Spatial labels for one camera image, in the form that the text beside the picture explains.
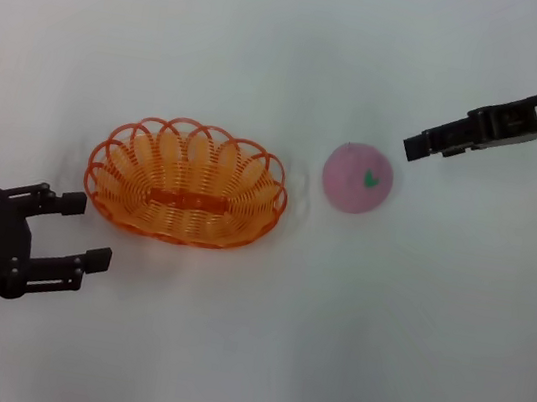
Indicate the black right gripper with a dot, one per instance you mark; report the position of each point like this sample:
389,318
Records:
528,121

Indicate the pink peach with green leaf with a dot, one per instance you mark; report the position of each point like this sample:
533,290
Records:
352,183

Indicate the orange plastic woven basket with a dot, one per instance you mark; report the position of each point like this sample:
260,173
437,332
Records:
183,198

